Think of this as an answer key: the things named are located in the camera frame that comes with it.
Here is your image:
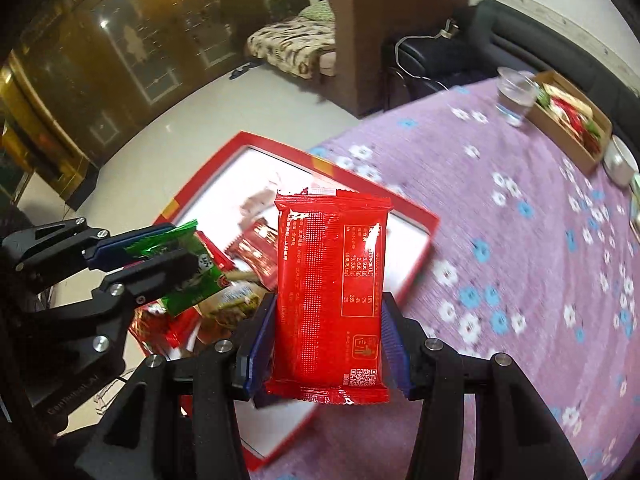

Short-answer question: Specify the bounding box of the green snack packet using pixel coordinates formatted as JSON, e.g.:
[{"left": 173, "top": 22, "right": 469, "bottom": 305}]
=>
[{"left": 126, "top": 220, "right": 230, "bottom": 316}]

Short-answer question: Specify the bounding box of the gold brown sesame snack packet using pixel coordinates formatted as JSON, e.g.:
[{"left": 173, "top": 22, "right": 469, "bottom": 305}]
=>
[{"left": 196, "top": 271, "right": 268, "bottom": 344}]

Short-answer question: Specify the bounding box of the plain red snack packet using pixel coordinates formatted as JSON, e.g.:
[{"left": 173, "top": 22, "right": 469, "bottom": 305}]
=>
[{"left": 265, "top": 190, "right": 392, "bottom": 405}]

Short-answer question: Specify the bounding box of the red floral snack packet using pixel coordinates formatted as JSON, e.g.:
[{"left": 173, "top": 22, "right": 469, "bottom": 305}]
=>
[{"left": 129, "top": 302, "right": 202, "bottom": 361}]

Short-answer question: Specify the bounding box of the dark red snack packet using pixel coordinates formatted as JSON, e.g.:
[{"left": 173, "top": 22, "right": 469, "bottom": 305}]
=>
[{"left": 224, "top": 218, "right": 278, "bottom": 290}]

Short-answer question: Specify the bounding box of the red tray box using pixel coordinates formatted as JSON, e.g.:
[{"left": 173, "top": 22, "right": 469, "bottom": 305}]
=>
[{"left": 162, "top": 131, "right": 439, "bottom": 471}]

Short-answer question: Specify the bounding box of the purple floral tablecloth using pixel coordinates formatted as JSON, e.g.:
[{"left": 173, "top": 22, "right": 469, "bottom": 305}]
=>
[{"left": 317, "top": 80, "right": 639, "bottom": 479}]

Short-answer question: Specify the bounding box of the dark wooden cabinet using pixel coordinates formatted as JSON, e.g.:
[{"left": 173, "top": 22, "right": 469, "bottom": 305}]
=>
[{"left": 1, "top": 0, "right": 308, "bottom": 208}]

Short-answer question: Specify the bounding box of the patterned blanket bed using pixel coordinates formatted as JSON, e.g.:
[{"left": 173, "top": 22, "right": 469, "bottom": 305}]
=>
[{"left": 245, "top": 0, "right": 335, "bottom": 79}]

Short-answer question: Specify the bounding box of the white ceramic mug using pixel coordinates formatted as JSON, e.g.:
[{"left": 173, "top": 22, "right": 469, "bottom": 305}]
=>
[{"left": 602, "top": 136, "right": 639, "bottom": 188}]

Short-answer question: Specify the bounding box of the cardboard snack box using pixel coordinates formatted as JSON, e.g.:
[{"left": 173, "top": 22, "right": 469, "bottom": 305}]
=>
[{"left": 527, "top": 70, "right": 612, "bottom": 176}]

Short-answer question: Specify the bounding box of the clear plastic cup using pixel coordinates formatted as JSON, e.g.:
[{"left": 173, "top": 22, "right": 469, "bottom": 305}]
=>
[{"left": 497, "top": 67, "right": 538, "bottom": 127}]

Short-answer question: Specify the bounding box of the brown armchair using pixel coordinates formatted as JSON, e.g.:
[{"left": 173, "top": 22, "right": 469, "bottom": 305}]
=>
[{"left": 320, "top": 0, "right": 469, "bottom": 118}]

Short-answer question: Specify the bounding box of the black leather sofa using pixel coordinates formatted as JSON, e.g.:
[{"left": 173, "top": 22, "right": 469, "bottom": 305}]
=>
[{"left": 382, "top": 0, "right": 639, "bottom": 153}]

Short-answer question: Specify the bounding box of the white charging cable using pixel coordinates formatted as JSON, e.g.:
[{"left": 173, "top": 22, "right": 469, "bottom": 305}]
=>
[{"left": 392, "top": 18, "right": 460, "bottom": 92}]

